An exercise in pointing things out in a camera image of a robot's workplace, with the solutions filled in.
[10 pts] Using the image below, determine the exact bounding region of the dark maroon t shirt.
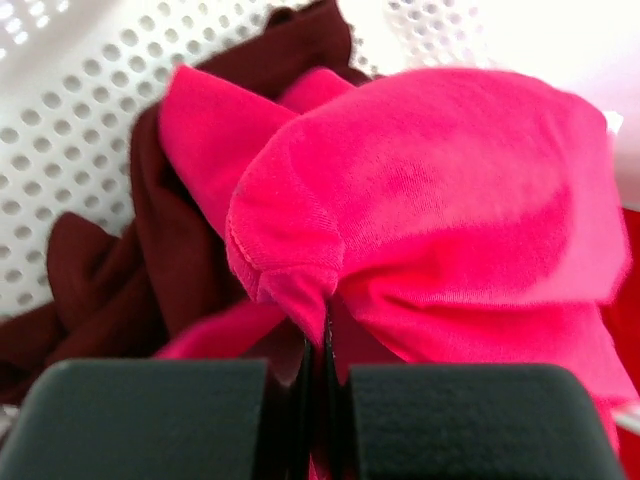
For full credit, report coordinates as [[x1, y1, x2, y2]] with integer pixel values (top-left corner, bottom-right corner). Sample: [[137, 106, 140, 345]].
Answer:
[[1, 1, 366, 405]]

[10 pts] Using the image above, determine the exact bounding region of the red t shirt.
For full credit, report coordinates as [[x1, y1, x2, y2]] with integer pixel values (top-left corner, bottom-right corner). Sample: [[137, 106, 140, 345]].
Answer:
[[602, 209, 639, 388]]

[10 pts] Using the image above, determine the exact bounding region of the white perforated plastic basket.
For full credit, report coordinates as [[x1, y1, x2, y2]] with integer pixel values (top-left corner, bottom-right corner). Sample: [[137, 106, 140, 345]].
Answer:
[[0, 0, 501, 326]]

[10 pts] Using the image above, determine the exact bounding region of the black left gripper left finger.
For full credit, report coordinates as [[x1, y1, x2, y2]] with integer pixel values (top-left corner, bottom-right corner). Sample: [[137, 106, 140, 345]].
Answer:
[[1, 359, 308, 480]]

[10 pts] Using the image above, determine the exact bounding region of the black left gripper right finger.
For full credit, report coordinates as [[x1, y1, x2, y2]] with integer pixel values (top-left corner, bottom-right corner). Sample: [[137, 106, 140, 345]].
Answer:
[[325, 321, 624, 479]]

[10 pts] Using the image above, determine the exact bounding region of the pink t shirt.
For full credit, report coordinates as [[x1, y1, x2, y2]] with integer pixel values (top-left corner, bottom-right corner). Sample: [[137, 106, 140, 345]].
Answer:
[[159, 67, 636, 464]]

